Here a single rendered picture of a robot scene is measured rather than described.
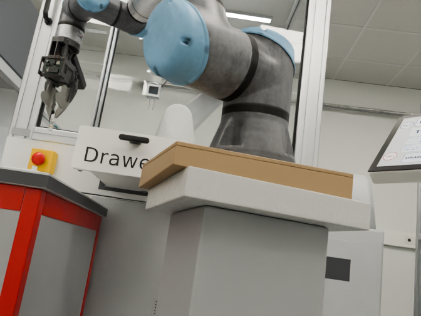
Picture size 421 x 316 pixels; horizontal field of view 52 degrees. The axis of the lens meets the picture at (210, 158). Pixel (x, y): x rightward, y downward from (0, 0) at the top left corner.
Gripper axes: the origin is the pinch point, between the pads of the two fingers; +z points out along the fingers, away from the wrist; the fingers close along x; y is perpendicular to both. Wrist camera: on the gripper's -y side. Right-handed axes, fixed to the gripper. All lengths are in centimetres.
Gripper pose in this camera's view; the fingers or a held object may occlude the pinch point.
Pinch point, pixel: (55, 113)
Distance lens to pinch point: 127.9
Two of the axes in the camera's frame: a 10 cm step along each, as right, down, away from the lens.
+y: -1.4, -2.4, -9.6
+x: 9.8, 1.0, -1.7
